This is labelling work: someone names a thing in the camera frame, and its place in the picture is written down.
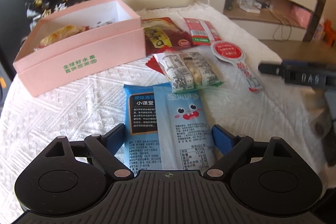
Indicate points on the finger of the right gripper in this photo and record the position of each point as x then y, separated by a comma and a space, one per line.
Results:
273, 69
296, 62

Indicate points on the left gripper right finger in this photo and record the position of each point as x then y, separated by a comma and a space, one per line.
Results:
235, 151

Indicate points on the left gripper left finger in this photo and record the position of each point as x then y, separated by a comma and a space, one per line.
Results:
103, 148

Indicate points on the red round jelly cup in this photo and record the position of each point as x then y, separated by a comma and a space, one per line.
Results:
231, 53

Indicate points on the blue seaweed snack packet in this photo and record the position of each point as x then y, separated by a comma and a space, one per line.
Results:
166, 130

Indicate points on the red green sausage packet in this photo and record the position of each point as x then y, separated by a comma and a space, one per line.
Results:
202, 32

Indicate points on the green edged nut bar packet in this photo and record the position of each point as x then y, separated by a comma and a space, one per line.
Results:
187, 72

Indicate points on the yellow small bread packet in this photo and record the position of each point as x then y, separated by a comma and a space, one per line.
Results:
60, 34

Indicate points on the dark red yellow snack pouch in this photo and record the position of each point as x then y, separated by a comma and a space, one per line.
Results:
163, 32

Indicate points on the red ketchup style sachet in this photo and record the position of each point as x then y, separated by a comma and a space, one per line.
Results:
152, 63

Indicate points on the white textured tablecloth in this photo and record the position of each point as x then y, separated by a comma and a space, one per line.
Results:
96, 103

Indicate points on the pink gift bag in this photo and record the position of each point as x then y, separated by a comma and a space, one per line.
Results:
300, 15

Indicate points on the white wifi router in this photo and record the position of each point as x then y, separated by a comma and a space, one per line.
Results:
249, 6

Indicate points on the pink cardboard box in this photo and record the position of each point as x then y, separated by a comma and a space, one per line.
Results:
113, 36

